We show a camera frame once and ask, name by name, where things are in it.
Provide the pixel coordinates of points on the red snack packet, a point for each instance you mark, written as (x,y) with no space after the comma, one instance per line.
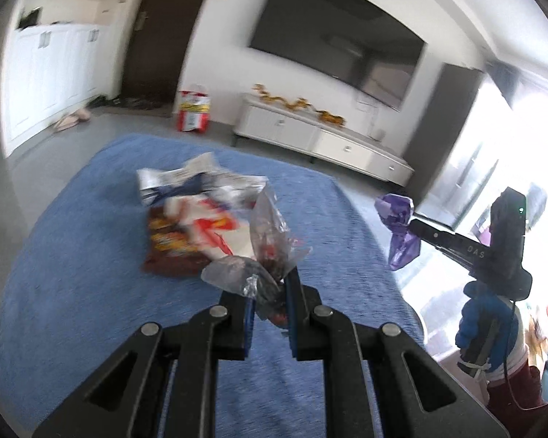
(178,239)

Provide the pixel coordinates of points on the golden dragon ornament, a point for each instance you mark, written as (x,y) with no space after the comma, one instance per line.
(297,102)

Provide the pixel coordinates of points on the white television cabinet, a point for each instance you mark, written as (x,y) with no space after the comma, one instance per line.
(301,132)

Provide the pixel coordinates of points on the dark brown door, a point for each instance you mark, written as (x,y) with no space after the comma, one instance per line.
(160,32)

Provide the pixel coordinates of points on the clear plastic wrapper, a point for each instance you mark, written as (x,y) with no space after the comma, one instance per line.
(265,228)

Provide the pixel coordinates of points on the blue fluffy rug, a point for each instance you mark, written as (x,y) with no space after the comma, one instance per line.
(73,260)

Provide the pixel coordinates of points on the silver foil snack packet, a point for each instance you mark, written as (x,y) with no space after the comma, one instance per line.
(173,182)

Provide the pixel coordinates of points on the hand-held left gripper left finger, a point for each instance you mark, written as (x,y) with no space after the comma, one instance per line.
(248,324)

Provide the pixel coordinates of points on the tall grey cabinet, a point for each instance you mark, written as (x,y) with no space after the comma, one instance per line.
(438,127)

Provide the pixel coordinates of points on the wall-mounted black television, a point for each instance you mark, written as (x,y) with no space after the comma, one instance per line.
(329,36)

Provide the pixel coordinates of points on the white lower cupboard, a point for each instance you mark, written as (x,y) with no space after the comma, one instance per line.
(41,77)

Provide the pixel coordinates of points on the grey curtain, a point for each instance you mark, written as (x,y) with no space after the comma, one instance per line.
(504,84)

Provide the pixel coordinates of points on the red and white bag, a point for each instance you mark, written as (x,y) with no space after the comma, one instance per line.
(192,112)

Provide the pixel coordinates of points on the small black object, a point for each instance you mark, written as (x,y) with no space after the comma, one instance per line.
(29,18)

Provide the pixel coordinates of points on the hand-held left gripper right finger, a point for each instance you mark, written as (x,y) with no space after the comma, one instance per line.
(294,315)

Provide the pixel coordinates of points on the purple box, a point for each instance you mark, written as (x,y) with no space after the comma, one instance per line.
(485,236)

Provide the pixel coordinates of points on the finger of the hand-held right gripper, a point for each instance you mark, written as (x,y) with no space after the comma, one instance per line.
(443,239)
(436,221)

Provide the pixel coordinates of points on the dark shoes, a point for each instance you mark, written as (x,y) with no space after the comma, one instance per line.
(118,101)

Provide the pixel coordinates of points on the red clothing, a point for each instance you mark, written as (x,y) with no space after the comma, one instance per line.
(520,388)

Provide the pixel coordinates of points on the purple foil wrapper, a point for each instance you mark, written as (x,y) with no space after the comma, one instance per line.
(395,212)

